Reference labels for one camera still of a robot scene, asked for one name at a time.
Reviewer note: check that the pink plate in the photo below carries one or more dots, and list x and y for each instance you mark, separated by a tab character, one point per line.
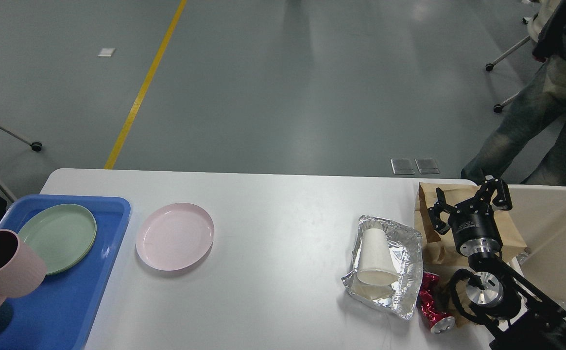
175	237

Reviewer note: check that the floor socket plate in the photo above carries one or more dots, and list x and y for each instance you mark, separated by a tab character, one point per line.
402	166
427	166

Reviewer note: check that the crushed red can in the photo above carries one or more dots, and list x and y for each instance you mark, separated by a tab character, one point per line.
438	320

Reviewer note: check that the office chair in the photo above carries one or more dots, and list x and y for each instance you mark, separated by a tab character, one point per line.
534	25

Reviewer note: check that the green plate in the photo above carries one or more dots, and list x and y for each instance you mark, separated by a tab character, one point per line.
61	235

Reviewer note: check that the pink mug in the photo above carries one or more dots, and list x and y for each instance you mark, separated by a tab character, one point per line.
21	269

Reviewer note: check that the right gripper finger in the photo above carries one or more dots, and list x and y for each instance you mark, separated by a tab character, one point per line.
440	206
493	195

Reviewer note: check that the beige plastic bin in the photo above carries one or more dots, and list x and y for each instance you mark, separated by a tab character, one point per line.
539	214

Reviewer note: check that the crumpled brown paper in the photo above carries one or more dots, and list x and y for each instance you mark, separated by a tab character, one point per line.
446	304

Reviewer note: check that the person in grey jeans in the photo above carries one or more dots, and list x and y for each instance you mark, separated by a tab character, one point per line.
540	102

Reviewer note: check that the white paper cup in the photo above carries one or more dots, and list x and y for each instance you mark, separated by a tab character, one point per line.
376	266

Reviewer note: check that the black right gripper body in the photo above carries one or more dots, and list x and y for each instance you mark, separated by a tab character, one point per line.
475	231

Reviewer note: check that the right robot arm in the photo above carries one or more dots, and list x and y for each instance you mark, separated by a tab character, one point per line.
491	293

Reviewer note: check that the brown paper bag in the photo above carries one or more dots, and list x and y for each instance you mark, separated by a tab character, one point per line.
441	249

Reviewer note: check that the blue plastic tray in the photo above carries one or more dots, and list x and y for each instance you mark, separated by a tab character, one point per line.
60	313

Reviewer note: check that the floor socket plate left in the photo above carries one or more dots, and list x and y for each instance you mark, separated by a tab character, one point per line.
402	166

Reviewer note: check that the aluminium foil tray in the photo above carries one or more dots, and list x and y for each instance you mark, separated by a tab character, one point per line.
398	298

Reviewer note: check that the floor socket plate right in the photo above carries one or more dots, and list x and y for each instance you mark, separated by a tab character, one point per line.
427	166

